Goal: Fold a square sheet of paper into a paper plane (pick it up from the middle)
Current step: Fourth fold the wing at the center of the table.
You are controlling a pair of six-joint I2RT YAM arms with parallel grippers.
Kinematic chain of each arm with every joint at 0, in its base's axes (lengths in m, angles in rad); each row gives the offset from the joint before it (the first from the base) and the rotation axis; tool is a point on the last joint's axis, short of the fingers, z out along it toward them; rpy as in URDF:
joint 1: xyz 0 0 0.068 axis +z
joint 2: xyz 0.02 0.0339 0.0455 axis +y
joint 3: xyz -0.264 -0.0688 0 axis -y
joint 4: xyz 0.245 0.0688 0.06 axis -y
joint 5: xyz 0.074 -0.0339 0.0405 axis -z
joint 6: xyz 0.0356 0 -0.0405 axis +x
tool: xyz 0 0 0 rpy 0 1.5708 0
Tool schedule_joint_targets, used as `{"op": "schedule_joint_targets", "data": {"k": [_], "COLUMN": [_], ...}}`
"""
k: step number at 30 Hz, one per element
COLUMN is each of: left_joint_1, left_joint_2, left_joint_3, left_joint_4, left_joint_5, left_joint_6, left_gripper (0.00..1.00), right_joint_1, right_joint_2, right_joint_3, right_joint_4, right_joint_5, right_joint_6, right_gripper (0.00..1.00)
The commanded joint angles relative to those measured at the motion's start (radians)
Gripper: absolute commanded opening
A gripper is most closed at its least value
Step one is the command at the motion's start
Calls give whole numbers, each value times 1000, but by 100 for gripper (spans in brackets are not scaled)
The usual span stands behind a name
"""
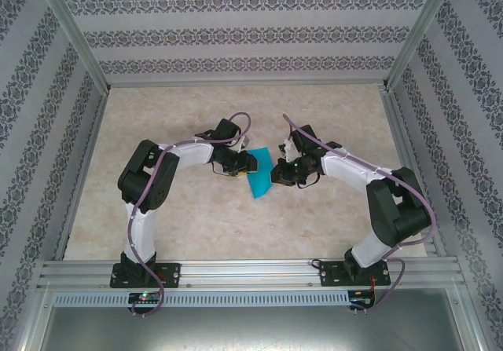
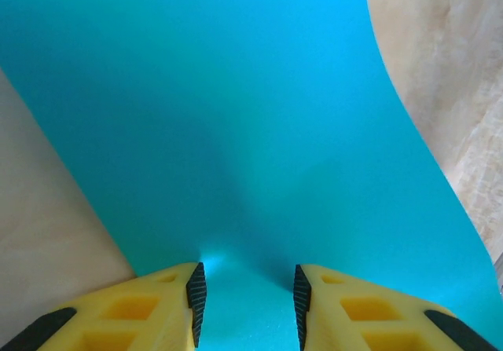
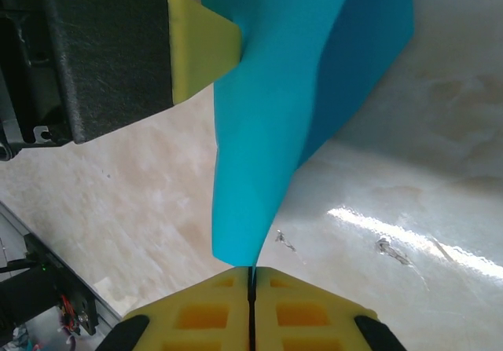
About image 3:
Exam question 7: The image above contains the blue paper sheet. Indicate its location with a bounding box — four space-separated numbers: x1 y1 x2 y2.
195 0 417 268

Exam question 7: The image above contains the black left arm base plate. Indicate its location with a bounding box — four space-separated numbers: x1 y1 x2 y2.
50 270 97 336

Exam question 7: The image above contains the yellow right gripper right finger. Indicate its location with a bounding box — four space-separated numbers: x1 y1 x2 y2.
253 266 406 351

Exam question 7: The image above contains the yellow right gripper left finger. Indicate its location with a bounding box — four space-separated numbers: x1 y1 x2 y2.
97 266 250 351

